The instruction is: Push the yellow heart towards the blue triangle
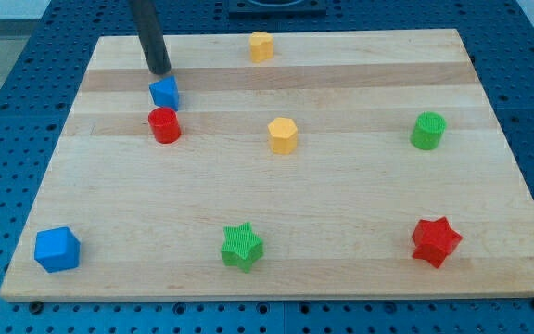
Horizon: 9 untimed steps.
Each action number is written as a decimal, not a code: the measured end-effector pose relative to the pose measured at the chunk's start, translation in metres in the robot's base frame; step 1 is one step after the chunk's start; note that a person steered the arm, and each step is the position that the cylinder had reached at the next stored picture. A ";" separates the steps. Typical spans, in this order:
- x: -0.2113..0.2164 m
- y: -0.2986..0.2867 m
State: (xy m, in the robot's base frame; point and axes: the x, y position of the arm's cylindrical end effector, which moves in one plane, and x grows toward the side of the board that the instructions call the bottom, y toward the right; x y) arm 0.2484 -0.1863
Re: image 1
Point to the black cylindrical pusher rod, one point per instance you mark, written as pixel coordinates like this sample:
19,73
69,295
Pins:
150,34

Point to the blue triangle block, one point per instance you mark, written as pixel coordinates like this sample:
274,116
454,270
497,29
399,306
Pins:
165,93

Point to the yellow heart block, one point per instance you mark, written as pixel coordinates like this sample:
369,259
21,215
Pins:
260,46

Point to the red cylinder block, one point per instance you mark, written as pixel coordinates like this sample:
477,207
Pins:
164,125

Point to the yellow hexagon block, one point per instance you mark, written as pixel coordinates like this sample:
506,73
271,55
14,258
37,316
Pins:
283,135

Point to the green star block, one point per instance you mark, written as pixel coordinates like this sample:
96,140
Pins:
242,247

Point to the blue cube block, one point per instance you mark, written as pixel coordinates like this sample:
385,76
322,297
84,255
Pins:
57,249

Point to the light wooden board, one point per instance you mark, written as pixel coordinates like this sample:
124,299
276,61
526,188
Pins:
336,215

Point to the green cylinder block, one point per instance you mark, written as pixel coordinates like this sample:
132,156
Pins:
428,130

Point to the red star block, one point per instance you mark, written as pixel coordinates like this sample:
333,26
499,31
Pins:
434,241

